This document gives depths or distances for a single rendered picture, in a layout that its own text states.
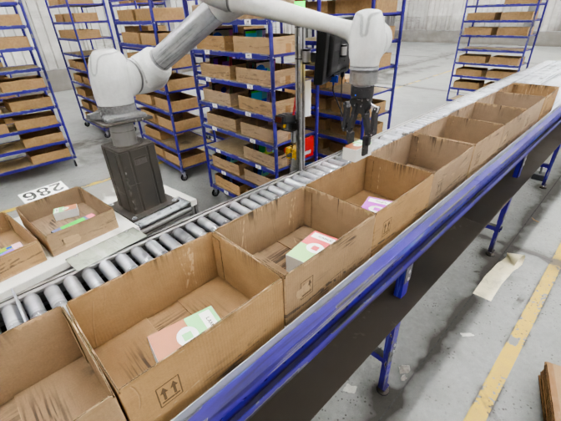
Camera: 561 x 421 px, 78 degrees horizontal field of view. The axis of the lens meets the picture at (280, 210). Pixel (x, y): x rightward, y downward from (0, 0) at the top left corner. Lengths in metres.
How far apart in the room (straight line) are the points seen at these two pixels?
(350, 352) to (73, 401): 0.77
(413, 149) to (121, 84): 1.37
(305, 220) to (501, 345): 1.40
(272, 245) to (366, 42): 0.70
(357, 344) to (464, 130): 1.37
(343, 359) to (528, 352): 1.33
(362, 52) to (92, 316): 1.02
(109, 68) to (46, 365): 1.12
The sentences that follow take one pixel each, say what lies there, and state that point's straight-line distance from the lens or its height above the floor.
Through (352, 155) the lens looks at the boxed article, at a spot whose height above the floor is 1.14.
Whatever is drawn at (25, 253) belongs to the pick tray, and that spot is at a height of 0.82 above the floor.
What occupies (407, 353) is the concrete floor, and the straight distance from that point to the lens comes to 2.08.
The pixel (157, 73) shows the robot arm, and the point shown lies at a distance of 1.75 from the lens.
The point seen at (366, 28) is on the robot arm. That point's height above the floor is 1.53.
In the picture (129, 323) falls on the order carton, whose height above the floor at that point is 0.90.
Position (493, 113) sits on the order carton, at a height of 1.00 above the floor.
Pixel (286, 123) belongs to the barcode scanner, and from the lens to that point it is 1.96.
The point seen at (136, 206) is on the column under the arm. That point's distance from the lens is 1.78.
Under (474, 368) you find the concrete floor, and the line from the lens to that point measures 2.14.
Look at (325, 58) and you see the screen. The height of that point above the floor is 1.38.
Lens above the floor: 1.59
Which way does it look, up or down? 30 degrees down
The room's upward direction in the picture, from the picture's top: 2 degrees counter-clockwise
